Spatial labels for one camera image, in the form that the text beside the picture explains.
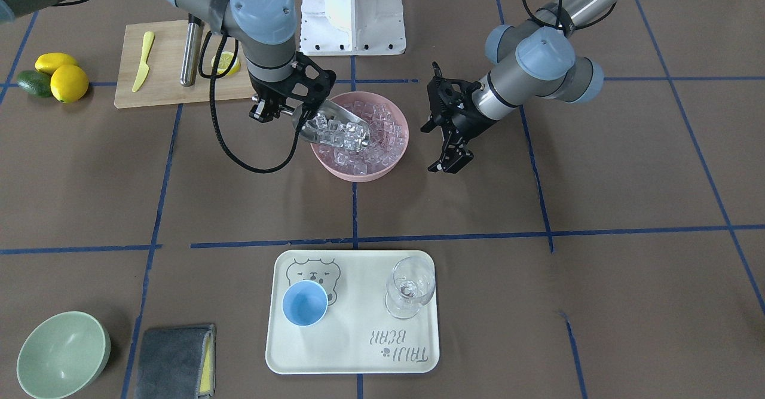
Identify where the metal ice scoop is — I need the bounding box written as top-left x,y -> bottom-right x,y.
282,100 -> 371,152

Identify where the grey folded cloth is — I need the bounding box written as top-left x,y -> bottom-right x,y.
133,324 -> 216,398

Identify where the green bowl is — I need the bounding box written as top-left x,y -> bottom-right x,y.
16,311 -> 111,398

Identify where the wooden cutting board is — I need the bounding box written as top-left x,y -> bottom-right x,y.
114,20 -> 255,109

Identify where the pink bowl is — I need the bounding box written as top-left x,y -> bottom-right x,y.
310,91 -> 410,183

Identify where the pile of clear ice cubes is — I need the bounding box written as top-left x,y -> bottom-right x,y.
311,100 -> 405,176

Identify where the steel cylinder muddler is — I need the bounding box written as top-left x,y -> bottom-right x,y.
179,14 -> 203,88

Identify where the light blue plastic cup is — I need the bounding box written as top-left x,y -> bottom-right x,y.
281,280 -> 329,327

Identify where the half lemon slice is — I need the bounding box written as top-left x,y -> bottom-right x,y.
210,51 -> 241,77

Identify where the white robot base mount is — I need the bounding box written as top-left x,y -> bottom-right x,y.
298,0 -> 407,56

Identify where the clear wine glass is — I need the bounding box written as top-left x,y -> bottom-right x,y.
384,256 -> 436,320

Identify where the yellow plastic knife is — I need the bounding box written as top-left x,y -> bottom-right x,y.
131,31 -> 155,93

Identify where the green lime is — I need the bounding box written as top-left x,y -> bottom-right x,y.
16,70 -> 53,99

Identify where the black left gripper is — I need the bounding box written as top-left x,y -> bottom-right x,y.
420,62 -> 498,174

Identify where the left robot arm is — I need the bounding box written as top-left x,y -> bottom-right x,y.
421,0 -> 619,174

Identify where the cream bear tray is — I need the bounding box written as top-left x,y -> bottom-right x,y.
265,250 -> 440,375

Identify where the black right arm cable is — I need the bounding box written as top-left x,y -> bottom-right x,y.
198,29 -> 301,174

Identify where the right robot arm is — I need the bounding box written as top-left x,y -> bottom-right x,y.
2,0 -> 336,123

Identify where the whole yellow lemon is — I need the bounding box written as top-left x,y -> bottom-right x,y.
35,51 -> 79,76

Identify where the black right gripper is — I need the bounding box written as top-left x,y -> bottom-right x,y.
249,53 -> 336,123

